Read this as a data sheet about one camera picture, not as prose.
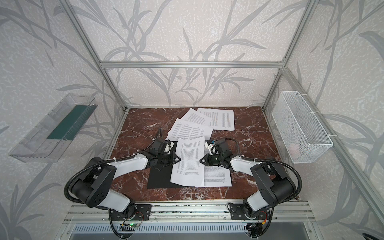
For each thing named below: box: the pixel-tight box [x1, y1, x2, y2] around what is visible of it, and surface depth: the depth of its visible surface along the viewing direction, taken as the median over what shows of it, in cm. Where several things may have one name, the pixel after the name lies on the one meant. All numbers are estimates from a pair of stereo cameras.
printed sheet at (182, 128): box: [166, 118, 214, 141], surface depth 110 cm
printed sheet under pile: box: [180, 108, 213, 126], surface depth 118 cm
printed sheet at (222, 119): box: [197, 108, 235, 131], surface depth 118 cm
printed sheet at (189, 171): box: [170, 136, 205, 187], surface depth 90 cm
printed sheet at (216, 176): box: [204, 147, 232, 187], surface depth 86 cm
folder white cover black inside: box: [147, 141, 204, 189], surface depth 84 cm
